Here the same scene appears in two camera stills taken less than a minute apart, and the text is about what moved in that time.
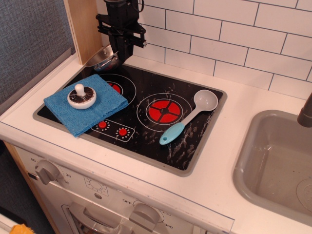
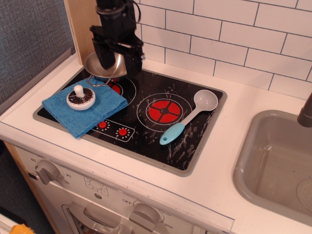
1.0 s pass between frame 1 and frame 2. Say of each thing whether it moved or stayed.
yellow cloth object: stayed
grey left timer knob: stayed
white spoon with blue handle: stayed
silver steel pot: moved
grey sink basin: stayed
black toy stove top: stayed
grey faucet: stayed
